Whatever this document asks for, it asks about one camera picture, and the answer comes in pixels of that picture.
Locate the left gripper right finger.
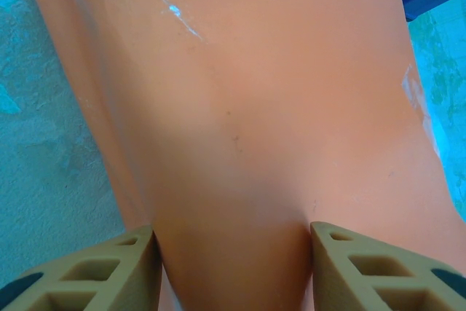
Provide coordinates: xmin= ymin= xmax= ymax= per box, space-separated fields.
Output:
xmin=309 ymin=220 xmax=466 ymax=311

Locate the orange wrapping paper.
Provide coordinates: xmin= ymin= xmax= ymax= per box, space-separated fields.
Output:
xmin=22 ymin=0 xmax=465 ymax=311

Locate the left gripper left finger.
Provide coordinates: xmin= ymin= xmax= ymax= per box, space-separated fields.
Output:
xmin=0 ymin=224 xmax=164 ymax=311

